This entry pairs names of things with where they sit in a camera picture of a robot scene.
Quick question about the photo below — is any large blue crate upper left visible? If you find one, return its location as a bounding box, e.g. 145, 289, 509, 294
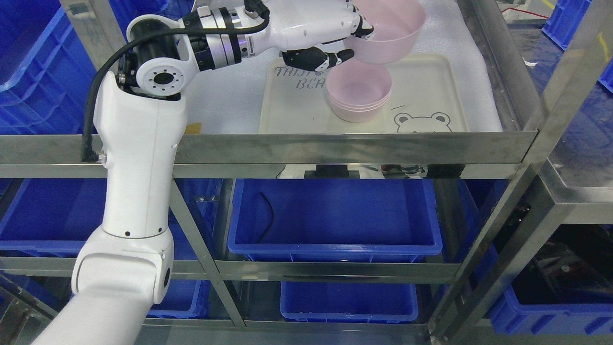
0, 0, 125, 136

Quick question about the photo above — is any cream bear tray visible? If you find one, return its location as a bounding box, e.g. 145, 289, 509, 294
259, 54, 468, 134

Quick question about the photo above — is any blue bin left shelf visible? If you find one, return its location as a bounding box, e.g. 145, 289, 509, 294
0, 179, 223, 260

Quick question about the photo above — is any blue bin bottom left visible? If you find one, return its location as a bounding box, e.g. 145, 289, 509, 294
147, 280, 211, 319

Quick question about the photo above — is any pink plastic bowl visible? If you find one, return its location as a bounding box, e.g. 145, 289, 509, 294
343, 0, 427, 65

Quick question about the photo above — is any blue bin shelf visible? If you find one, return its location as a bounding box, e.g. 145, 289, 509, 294
280, 282, 420, 324
0, 179, 223, 260
227, 179, 443, 264

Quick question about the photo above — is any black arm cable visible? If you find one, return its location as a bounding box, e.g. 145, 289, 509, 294
81, 0, 271, 162

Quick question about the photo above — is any stack of pink bowls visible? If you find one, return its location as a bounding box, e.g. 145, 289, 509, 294
325, 60, 393, 124

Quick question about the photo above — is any blue bin middle shelf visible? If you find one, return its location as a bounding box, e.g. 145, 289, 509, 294
227, 179, 443, 264

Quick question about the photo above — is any blue bin bottom shelf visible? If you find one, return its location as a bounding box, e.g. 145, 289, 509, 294
280, 282, 420, 324

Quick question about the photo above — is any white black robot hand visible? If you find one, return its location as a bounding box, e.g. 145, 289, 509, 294
245, 0, 375, 71

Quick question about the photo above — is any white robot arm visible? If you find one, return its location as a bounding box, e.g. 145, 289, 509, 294
34, 0, 270, 345

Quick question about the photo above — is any blue bin right lower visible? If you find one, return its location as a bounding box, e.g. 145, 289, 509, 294
488, 283, 613, 335

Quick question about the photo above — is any steel shelf rack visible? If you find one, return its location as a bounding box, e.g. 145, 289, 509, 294
0, 0, 613, 345

